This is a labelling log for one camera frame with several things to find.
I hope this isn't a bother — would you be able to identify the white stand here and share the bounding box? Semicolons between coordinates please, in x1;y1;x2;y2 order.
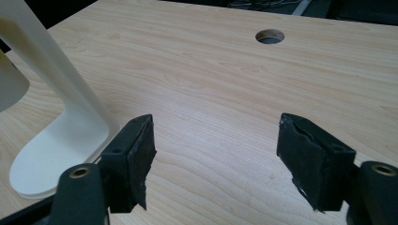
0;0;123;201

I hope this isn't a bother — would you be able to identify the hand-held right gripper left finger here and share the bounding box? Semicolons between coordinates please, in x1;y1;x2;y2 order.
99;113;158;215

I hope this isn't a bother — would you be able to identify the grey cable strip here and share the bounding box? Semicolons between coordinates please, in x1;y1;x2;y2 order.
291;0;314;17

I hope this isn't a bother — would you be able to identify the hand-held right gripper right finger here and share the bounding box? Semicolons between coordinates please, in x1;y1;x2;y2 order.
276;112;358;213

